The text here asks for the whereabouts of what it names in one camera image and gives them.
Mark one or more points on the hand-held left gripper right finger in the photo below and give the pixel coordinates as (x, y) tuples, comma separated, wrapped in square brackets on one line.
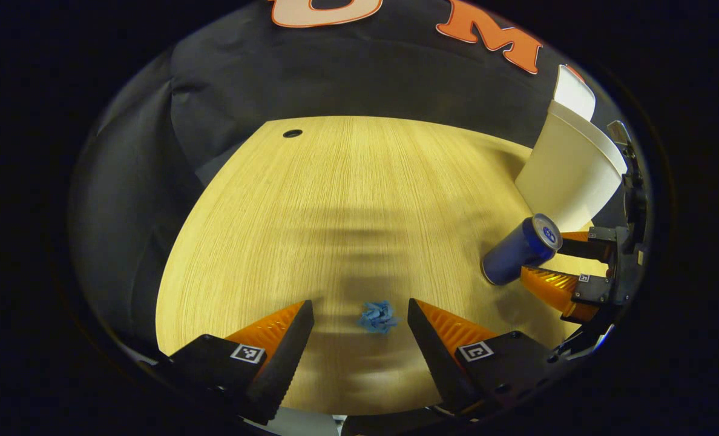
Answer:
[(435, 363)]

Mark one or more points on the blue pop can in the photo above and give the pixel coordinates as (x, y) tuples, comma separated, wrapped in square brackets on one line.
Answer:
[(517, 251)]

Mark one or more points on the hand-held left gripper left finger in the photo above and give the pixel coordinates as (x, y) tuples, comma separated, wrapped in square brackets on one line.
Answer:
[(281, 369)]

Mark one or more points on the blue paper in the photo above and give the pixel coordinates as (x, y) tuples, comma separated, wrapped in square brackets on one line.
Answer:
[(377, 318)]

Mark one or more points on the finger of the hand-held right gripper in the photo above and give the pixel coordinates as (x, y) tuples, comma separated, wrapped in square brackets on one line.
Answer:
[(553, 284), (583, 245)]

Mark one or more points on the white desktop garbage bin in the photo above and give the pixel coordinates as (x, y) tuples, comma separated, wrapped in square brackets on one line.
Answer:
[(571, 169)]

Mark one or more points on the black backdrop cloth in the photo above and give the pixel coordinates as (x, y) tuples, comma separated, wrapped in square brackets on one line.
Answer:
[(335, 72)]

